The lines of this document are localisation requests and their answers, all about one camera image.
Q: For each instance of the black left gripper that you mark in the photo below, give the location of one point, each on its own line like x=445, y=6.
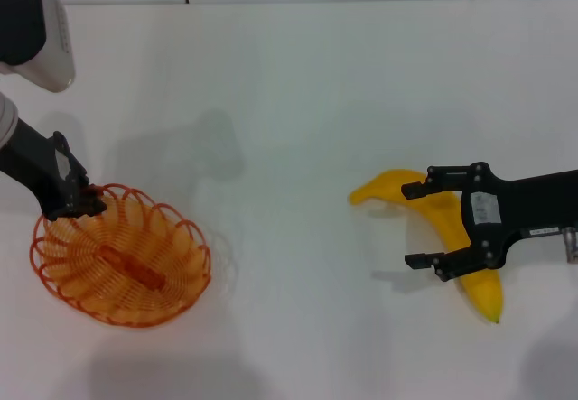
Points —
x=36, y=165

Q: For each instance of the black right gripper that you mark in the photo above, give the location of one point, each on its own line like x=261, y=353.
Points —
x=519, y=203

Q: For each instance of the yellow banana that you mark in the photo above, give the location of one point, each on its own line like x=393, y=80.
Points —
x=386, y=187

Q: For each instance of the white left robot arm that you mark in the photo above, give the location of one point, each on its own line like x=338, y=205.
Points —
x=27, y=16

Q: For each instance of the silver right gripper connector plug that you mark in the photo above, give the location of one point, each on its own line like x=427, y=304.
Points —
x=571, y=242

